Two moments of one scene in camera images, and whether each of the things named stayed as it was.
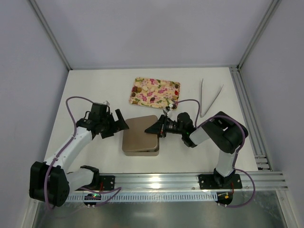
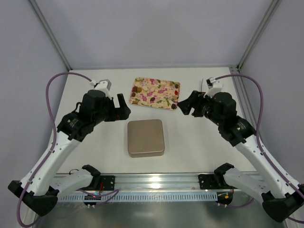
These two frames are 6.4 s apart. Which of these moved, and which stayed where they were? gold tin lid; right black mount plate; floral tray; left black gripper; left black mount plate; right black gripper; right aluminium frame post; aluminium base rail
Moved: left black gripper; gold tin lid; right black gripper
Stayed: floral tray; aluminium base rail; right aluminium frame post; left black mount plate; right black mount plate
